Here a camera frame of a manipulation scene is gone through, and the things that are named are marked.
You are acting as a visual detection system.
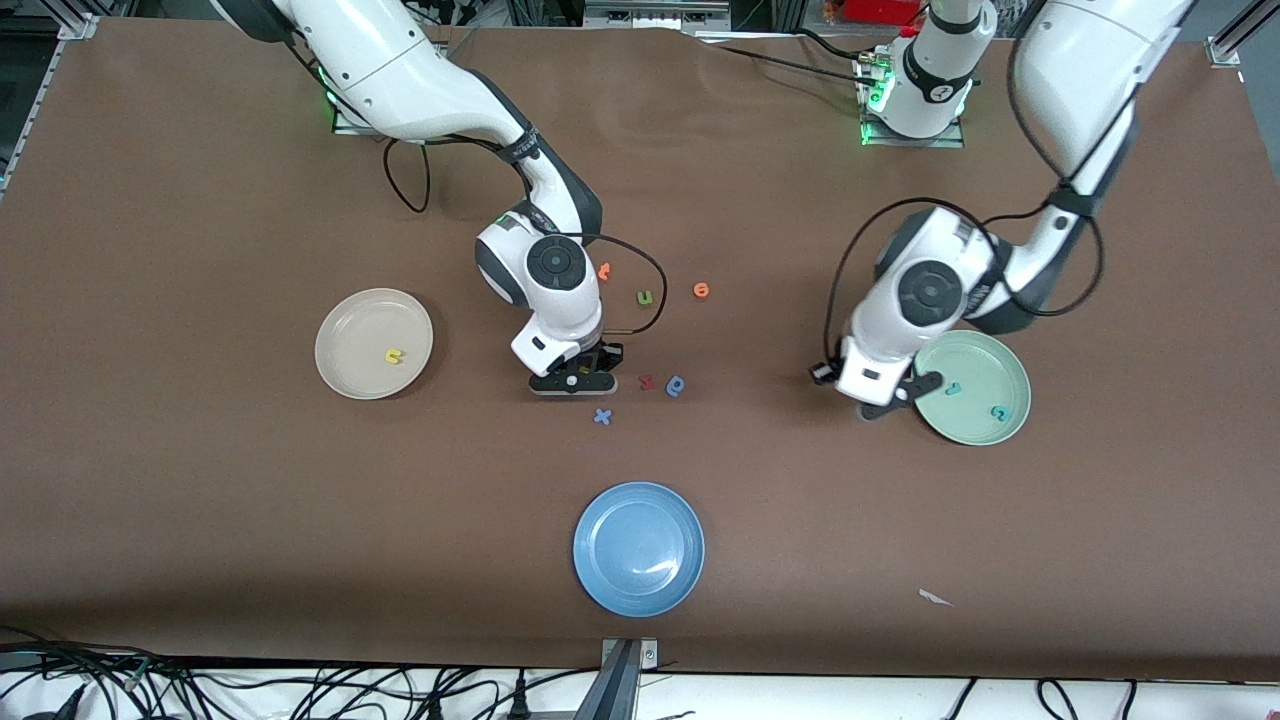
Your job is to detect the green plate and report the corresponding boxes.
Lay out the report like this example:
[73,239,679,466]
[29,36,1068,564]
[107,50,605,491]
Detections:
[912,330,1032,447]

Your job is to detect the blue plate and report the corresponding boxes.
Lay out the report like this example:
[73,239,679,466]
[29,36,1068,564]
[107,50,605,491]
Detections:
[572,481,706,618]

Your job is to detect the beige brown plate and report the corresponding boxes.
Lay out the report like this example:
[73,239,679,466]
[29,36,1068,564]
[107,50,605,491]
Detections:
[314,288,435,401]

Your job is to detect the grey metal equipment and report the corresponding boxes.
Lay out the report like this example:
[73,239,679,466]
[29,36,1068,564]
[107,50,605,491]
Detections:
[583,0,733,33]

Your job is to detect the red box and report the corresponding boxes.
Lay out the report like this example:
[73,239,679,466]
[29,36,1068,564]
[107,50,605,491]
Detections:
[840,0,926,26]

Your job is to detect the brown table cover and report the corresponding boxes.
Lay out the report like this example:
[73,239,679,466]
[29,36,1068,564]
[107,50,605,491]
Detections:
[0,18,1280,683]

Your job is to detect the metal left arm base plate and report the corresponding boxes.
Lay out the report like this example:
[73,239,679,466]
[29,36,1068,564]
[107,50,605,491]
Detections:
[858,55,967,149]

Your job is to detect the black base power cable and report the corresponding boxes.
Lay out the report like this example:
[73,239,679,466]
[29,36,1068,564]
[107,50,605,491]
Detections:
[690,28,886,91]

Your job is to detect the aluminium camera mount profile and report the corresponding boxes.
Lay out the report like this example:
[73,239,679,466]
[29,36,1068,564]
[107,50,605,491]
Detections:
[573,638,661,720]

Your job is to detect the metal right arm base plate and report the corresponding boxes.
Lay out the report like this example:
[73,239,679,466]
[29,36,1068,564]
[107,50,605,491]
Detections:
[330,95,379,136]

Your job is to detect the looped black floor cable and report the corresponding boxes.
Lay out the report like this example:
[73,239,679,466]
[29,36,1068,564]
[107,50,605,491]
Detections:
[1036,678,1083,720]

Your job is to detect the aluminium frame rail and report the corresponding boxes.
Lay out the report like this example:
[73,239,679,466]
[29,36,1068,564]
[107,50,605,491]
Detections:
[1205,0,1280,69]
[0,10,101,201]

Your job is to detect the tangled black cable bundle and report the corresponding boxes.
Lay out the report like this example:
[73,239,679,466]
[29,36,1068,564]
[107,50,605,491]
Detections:
[0,625,501,720]

